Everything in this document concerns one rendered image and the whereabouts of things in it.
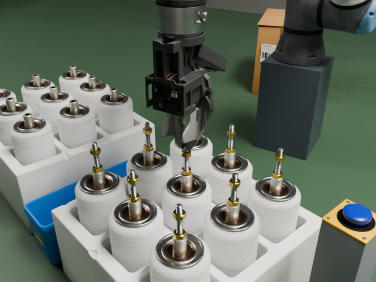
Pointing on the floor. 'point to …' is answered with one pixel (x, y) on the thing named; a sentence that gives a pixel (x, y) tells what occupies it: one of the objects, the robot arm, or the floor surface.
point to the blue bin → (44, 204)
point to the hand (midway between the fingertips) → (188, 141)
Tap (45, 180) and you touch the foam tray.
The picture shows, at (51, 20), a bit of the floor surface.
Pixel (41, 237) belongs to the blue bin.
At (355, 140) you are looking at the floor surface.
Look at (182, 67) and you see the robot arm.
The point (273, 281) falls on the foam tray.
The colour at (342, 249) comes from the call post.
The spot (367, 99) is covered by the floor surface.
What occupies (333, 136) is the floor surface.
